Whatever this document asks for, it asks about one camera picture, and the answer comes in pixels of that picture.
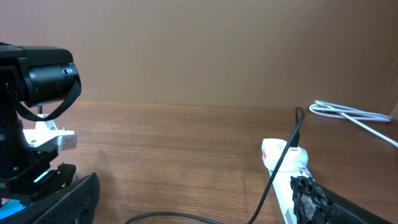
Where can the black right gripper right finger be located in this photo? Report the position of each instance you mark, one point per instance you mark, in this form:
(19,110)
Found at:
(315,204)

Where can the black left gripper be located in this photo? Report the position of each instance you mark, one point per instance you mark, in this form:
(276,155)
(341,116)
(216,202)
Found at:
(30,177)

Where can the white power strip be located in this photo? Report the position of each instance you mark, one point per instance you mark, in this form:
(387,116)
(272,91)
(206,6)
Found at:
(284,192)

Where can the blue Galaxy smartphone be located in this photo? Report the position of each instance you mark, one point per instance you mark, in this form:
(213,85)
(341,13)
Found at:
(10,207)

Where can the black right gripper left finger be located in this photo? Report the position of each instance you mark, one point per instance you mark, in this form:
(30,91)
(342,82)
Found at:
(76,203)

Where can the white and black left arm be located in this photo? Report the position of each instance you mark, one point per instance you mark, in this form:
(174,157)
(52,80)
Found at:
(38,84)

